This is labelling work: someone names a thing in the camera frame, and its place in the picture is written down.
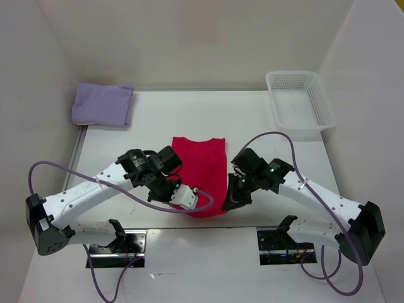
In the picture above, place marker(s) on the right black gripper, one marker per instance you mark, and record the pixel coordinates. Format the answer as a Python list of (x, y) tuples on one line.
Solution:
[(233, 198)]

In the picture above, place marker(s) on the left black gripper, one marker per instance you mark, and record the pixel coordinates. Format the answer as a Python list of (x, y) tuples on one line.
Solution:
[(152, 196)]

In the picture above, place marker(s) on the pink t shirt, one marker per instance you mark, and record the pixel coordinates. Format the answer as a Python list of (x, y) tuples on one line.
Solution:
[(204, 166)]

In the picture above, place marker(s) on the lavender t shirt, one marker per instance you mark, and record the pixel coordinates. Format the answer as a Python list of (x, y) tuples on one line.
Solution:
[(102, 104)]

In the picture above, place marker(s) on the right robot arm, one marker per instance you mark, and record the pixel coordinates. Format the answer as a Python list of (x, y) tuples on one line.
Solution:
[(355, 229)]

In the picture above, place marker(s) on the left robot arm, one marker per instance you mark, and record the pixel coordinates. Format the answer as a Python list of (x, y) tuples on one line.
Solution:
[(53, 220)]

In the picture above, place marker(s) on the white laundry basket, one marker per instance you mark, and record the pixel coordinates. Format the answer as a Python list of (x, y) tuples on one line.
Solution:
[(300, 103)]

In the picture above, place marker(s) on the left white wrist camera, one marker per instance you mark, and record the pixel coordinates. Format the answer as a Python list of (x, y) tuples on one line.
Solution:
[(185, 196)]

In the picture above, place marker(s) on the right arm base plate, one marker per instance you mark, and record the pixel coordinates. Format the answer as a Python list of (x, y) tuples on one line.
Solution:
[(277, 249)]

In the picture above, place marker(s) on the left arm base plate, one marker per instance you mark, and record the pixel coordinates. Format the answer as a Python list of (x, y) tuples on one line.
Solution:
[(132, 250)]

